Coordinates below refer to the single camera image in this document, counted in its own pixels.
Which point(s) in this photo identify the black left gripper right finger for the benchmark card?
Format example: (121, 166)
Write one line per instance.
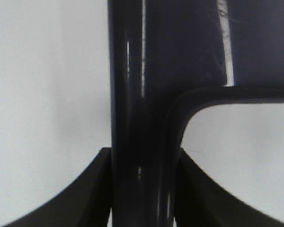
(201, 202)

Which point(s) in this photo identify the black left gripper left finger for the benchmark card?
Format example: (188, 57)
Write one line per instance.
(86, 202)

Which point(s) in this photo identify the purple grey plastic dustpan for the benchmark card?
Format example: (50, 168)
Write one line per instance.
(170, 59)

